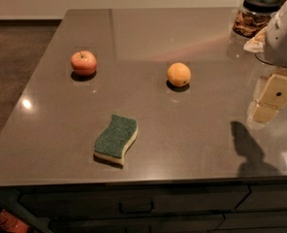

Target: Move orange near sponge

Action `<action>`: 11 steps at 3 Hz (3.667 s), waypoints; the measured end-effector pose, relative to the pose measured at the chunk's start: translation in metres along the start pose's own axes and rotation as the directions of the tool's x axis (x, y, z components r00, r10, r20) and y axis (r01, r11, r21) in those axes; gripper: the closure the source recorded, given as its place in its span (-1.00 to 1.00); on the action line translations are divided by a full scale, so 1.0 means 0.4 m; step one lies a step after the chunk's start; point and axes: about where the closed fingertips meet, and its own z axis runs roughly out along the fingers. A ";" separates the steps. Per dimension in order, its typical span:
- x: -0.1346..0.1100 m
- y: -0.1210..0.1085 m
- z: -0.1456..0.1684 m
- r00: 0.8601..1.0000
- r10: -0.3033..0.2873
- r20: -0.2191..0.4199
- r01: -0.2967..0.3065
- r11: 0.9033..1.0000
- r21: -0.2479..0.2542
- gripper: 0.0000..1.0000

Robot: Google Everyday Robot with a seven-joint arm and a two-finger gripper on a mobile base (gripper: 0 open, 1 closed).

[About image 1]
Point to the glass jar with black lid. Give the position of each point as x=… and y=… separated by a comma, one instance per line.
x=254, y=15

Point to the red apple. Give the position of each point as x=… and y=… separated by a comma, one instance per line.
x=84, y=63

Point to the dark cabinet drawer with handle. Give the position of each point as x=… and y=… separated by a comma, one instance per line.
x=135, y=201

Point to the green and yellow sponge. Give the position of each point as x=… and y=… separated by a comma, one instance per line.
x=112, y=144

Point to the orange fruit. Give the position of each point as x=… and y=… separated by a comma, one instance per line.
x=179, y=74

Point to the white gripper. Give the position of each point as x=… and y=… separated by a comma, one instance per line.
x=283, y=39

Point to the orange object on floor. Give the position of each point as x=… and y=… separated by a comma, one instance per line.
x=12, y=224

